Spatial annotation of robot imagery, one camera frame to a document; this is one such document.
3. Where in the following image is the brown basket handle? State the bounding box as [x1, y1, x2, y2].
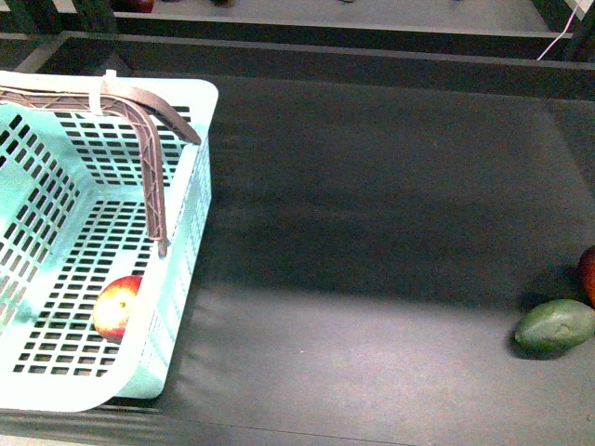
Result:
[1, 82, 202, 258]

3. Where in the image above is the red apple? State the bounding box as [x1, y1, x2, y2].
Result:
[92, 275, 142, 345]

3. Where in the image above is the light blue plastic basket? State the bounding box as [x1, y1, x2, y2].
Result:
[1, 72, 218, 412]

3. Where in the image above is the white zip tie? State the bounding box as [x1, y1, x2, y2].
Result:
[88, 70, 117, 116]

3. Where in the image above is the dark red background object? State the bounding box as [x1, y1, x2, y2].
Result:
[111, 0, 155, 14]

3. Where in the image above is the green mango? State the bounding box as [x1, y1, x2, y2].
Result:
[514, 299, 594, 353]

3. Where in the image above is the red fruit at edge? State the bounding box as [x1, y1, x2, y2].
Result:
[577, 245, 595, 305]

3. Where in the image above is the pink cable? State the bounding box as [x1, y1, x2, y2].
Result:
[536, 4, 580, 61]

